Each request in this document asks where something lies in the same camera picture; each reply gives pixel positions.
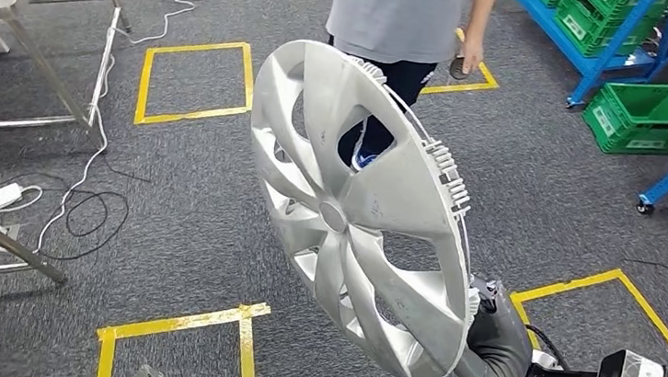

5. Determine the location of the person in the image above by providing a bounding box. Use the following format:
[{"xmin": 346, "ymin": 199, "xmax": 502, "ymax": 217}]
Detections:
[{"xmin": 311, "ymin": 0, "xmax": 503, "ymax": 185}]

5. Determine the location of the thin black floor thread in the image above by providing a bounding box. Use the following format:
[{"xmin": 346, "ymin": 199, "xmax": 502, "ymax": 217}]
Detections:
[{"xmin": 621, "ymin": 256, "xmax": 668, "ymax": 274}]

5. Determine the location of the silver plastic wheel hubcap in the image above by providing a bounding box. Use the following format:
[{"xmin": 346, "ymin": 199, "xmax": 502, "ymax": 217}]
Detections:
[{"xmin": 226, "ymin": 34, "xmax": 500, "ymax": 377}]

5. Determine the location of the black looped floor cable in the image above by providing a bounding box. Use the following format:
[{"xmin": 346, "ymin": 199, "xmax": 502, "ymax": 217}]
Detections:
[{"xmin": 15, "ymin": 172, "xmax": 134, "ymax": 269}]

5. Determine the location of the green plastic crate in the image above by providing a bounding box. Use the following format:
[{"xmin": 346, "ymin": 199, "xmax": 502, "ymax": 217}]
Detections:
[
  {"xmin": 551, "ymin": 0, "xmax": 656, "ymax": 63},
  {"xmin": 579, "ymin": 75, "xmax": 668, "ymax": 161},
  {"xmin": 573, "ymin": 0, "xmax": 668, "ymax": 25}
]

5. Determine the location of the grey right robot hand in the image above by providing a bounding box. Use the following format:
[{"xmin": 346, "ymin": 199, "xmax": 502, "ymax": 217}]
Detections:
[{"xmin": 460, "ymin": 275, "xmax": 540, "ymax": 377}]

